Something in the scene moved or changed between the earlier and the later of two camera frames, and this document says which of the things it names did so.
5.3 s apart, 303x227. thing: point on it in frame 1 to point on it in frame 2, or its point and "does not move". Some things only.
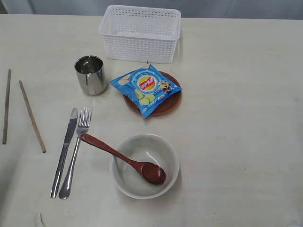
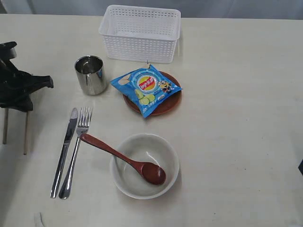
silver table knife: x=68 y=139 does not move
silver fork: x=84 y=123 does not move
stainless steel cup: x=91 y=74 does not move
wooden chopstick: x=32 y=117 to x=26 y=133
